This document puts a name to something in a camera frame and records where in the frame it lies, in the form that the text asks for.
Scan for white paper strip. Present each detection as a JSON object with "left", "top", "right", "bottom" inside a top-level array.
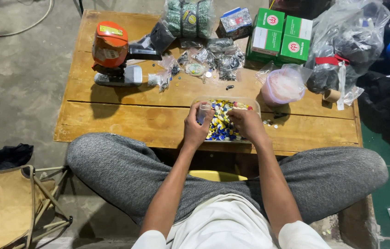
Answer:
[{"left": 336, "top": 61, "right": 347, "bottom": 111}]

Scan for black items in clear bag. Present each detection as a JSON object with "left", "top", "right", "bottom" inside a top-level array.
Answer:
[{"left": 129, "top": 21, "right": 177, "bottom": 61}]

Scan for clear plastic tray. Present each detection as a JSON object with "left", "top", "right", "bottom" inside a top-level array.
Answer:
[{"left": 190, "top": 96, "right": 261, "bottom": 143}]

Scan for yellow plastic stool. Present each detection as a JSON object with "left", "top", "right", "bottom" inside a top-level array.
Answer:
[{"left": 188, "top": 169, "right": 248, "bottom": 183}]

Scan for red ribbon tie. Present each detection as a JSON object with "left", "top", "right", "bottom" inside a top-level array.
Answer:
[{"left": 315, "top": 54, "right": 350, "bottom": 66}]

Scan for heap of colourful buttons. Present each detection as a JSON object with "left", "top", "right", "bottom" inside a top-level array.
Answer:
[{"left": 198, "top": 100, "right": 254, "bottom": 142}]

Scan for tan folding stool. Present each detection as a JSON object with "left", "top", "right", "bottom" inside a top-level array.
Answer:
[{"left": 0, "top": 165, "right": 73, "bottom": 249}]

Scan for black cloth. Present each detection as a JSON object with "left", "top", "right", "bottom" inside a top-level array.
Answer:
[{"left": 0, "top": 143, "right": 34, "bottom": 174}]

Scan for pink plastic tub in bag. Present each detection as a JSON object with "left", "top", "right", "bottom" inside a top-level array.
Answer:
[{"left": 255, "top": 63, "right": 314, "bottom": 107}]

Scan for person's right hand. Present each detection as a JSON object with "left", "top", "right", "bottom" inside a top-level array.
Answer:
[{"left": 227, "top": 109, "right": 269, "bottom": 146}]

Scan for orange electric cutting machine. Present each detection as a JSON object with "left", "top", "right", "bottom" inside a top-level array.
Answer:
[{"left": 91, "top": 21, "right": 144, "bottom": 87}]

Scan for oval white patch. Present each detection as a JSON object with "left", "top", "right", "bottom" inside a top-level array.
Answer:
[{"left": 185, "top": 62, "right": 205, "bottom": 77}]

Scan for green yarn bundle in bag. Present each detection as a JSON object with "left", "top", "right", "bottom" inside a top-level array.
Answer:
[{"left": 162, "top": 0, "right": 215, "bottom": 39}]

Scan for cardboard tape core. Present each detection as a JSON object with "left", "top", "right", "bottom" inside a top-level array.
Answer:
[{"left": 322, "top": 89, "right": 341, "bottom": 104}]

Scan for small clear plastic vial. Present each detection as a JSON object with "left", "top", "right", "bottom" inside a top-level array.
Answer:
[{"left": 196, "top": 104, "right": 212, "bottom": 125}]

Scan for heap of small clear bags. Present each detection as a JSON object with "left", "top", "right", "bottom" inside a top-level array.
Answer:
[{"left": 147, "top": 37, "right": 247, "bottom": 93}]

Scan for person's grey trousers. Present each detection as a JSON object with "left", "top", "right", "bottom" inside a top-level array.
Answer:
[{"left": 66, "top": 132, "right": 389, "bottom": 226}]

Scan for blue and white box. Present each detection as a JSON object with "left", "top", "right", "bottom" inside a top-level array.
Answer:
[{"left": 217, "top": 7, "right": 253, "bottom": 40}]

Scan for large clear bag of dark items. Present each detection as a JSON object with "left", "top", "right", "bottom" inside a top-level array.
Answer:
[{"left": 305, "top": 0, "right": 390, "bottom": 106}]

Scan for person's white shirt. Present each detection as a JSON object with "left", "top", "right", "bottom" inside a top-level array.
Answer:
[{"left": 131, "top": 193, "right": 332, "bottom": 249}]

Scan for green cardboard box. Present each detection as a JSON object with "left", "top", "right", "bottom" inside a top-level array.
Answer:
[
  {"left": 246, "top": 8, "right": 285, "bottom": 63},
  {"left": 276, "top": 15, "right": 314, "bottom": 66}
]

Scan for person's left hand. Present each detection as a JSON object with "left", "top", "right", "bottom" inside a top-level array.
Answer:
[{"left": 183, "top": 101, "right": 215, "bottom": 149}]

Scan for white cable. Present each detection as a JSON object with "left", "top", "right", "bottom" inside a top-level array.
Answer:
[{"left": 0, "top": 0, "right": 55, "bottom": 37}]

